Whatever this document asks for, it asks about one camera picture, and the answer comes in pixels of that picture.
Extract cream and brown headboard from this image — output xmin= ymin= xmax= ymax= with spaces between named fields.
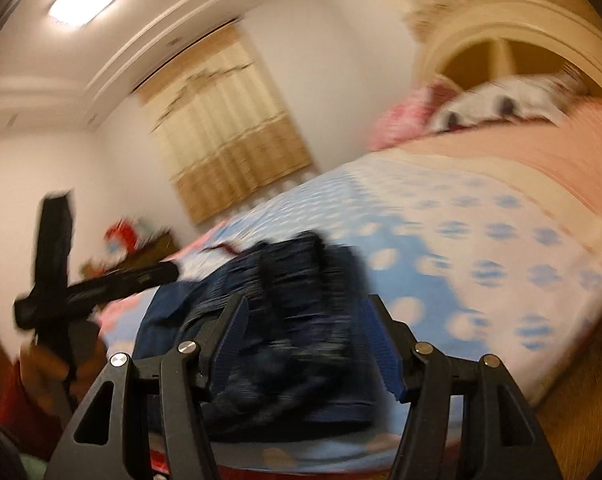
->
xmin=413 ymin=0 xmax=602 ymax=126

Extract white circle-patterned pillow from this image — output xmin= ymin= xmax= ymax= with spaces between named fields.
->
xmin=428 ymin=72 xmax=589 ymax=133

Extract red gift bag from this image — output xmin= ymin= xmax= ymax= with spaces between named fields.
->
xmin=106 ymin=219 xmax=142 ymax=252

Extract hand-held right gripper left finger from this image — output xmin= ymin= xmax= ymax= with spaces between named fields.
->
xmin=46 ymin=294 xmax=250 ymax=480

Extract person's left hand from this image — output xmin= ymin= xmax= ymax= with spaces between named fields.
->
xmin=21 ymin=332 xmax=108 ymax=401

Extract bed with patchwork sheet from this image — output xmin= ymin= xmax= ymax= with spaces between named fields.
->
xmin=96 ymin=95 xmax=602 ymax=476

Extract beige patterned window curtain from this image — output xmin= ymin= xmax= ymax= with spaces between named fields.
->
xmin=133 ymin=22 xmax=314 ymax=226

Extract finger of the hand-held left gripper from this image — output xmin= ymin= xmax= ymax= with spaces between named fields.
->
xmin=67 ymin=262 xmax=180 ymax=312

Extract wooden dresser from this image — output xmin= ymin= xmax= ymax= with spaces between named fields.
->
xmin=78 ymin=230 xmax=182 ymax=281

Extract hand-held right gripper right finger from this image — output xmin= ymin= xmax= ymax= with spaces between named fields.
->
xmin=366 ymin=295 xmax=564 ymax=480

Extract pink floral pillow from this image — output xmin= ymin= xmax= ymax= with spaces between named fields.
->
xmin=368 ymin=80 xmax=452 ymax=153

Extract person's red-sleeved left forearm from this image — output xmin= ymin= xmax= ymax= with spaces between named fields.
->
xmin=0 ymin=360 xmax=66 ymax=461

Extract dark blue denim jeans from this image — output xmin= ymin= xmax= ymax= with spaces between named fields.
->
xmin=133 ymin=230 xmax=376 ymax=443

